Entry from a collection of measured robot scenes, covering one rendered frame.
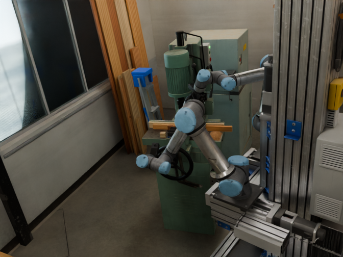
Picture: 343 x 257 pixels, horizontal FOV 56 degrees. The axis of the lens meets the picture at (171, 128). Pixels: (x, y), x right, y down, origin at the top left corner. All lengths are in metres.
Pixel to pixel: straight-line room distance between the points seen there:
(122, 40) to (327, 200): 2.94
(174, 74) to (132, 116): 1.69
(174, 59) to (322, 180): 1.18
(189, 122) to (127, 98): 2.29
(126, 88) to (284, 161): 2.32
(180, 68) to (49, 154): 1.65
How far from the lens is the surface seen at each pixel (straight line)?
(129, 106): 3.84
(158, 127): 2.57
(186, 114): 1.58
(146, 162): 1.87
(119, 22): 3.99
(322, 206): 1.90
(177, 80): 2.29
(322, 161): 1.75
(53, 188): 3.45
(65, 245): 3.11
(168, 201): 2.75
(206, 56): 2.56
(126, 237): 2.98
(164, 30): 4.88
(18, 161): 3.08
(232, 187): 1.71
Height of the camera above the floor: 2.03
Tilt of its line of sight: 26 degrees down
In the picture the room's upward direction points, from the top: 7 degrees counter-clockwise
